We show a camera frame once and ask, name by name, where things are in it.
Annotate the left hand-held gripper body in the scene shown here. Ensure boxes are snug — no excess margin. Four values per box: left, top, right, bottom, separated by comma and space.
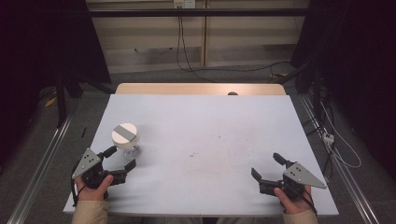
72, 147, 110, 190

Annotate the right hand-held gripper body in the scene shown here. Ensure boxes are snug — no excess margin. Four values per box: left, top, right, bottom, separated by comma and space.
281, 161, 328, 200

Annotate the clear bottle white flip lid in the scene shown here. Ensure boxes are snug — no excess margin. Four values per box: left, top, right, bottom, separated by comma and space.
111, 122, 142, 159

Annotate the person's right hand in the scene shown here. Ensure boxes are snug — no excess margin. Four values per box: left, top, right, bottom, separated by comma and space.
274, 185, 314, 216

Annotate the person's left hand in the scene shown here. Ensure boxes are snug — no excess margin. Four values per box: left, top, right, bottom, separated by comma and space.
74, 175, 115, 203

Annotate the white power strip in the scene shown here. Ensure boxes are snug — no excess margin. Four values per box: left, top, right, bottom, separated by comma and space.
322, 132, 335, 146

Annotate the black metal stand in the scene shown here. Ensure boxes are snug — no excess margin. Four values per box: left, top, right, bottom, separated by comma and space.
55, 69, 115, 129
274, 59, 326, 120

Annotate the yellow tape piece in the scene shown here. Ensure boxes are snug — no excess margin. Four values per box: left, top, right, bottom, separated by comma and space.
44, 95, 58, 108

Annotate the white table cover sheet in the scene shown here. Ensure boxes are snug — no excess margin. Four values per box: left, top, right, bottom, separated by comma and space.
63, 93, 340, 217

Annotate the wooden table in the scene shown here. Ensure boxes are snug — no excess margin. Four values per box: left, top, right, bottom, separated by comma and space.
115, 82, 287, 96

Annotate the black curtain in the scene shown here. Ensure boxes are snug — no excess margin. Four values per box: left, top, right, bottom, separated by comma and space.
290, 0, 396, 185
0, 0, 112, 169

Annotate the black horizontal bar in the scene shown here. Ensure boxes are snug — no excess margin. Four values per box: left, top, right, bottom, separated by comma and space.
88, 7, 310, 18

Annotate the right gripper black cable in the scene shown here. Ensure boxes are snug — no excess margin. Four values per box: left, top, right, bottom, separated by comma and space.
291, 182, 318, 217

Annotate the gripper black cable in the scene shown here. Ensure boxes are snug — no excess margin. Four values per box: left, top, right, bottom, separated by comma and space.
70, 166, 82, 208
291, 182, 318, 217

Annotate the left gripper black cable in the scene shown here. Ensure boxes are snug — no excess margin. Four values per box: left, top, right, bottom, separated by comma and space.
70, 166, 82, 208

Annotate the aluminium floor rail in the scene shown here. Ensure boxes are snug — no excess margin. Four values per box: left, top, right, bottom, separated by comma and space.
298, 92, 380, 224
7, 115, 73, 224

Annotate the white cable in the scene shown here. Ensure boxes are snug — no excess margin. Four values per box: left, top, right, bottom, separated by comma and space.
318, 101, 362, 170

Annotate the pale vertical post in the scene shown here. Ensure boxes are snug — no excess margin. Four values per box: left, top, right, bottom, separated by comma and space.
200, 0, 209, 68

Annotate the white wall power outlet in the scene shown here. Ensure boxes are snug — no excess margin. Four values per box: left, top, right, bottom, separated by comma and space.
173, 0, 197, 9

